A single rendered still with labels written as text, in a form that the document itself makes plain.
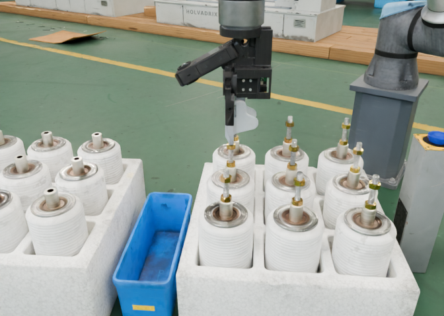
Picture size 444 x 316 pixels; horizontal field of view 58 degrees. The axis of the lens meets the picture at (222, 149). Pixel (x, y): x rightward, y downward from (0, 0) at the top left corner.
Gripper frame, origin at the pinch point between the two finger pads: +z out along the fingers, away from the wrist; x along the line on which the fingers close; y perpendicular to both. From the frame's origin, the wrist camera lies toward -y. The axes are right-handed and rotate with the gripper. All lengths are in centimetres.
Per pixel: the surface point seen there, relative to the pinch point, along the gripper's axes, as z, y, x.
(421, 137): 3.0, 39.7, 5.9
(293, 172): 6.7, 12.5, -2.1
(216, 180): 9.0, -2.2, -0.9
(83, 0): 15, -134, 340
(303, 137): 35, 31, 73
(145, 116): 34, -35, 94
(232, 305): 22.2, 0.7, -19.6
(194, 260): 16.5, -5.8, -15.2
